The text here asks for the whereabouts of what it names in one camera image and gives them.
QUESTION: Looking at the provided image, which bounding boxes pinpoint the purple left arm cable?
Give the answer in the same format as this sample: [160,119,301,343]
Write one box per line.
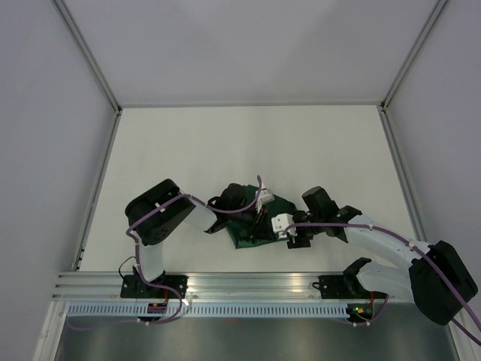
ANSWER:
[67,174,264,332]

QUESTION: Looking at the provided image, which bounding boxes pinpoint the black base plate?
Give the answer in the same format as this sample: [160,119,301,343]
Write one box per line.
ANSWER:
[120,274,188,299]
[312,275,386,300]

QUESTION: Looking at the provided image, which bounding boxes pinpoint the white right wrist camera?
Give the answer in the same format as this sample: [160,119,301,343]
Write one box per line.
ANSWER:
[271,214,296,240]

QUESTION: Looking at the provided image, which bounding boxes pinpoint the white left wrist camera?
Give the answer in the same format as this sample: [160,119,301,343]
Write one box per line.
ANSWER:
[256,188,275,213]

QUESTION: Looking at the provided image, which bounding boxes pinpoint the dark green cloth napkin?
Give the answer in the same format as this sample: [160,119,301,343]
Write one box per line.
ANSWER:
[225,187,297,249]

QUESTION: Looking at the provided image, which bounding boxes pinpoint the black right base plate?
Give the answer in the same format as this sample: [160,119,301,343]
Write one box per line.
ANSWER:
[312,275,386,300]

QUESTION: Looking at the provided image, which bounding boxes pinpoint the aluminium mounting rail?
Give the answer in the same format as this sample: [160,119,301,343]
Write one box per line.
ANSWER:
[51,272,461,302]

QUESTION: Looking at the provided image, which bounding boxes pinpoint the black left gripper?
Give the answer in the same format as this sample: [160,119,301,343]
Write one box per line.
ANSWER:
[227,202,275,242]

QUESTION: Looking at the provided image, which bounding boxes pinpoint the white slotted cable duct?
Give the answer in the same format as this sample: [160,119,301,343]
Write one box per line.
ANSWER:
[67,302,348,319]

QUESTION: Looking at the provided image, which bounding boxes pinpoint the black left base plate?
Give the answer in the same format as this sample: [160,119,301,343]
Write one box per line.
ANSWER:
[120,274,188,299]

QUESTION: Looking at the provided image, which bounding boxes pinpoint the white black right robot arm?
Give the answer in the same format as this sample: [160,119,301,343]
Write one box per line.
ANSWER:
[274,187,478,326]

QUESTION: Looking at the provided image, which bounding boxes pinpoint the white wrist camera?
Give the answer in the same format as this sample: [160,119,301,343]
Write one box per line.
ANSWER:
[256,188,275,213]
[271,214,296,240]

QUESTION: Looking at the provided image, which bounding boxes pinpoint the aluminium enclosure frame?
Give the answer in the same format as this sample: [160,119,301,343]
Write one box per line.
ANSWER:
[37,0,481,361]

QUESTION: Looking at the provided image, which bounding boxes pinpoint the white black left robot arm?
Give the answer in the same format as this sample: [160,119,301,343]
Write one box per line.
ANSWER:
[123,177,274,298]

